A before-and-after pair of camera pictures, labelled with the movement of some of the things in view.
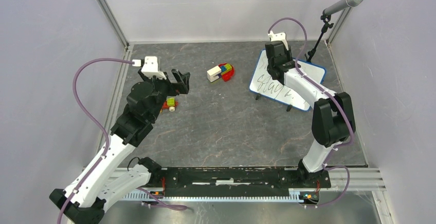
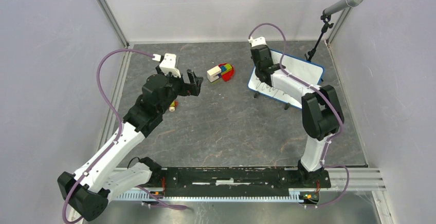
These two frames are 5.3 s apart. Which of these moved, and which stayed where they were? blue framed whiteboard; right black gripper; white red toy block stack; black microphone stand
Moved: right black gripper
Stayed: white red toy block stack; black microphone stand; blue framed whiteboard
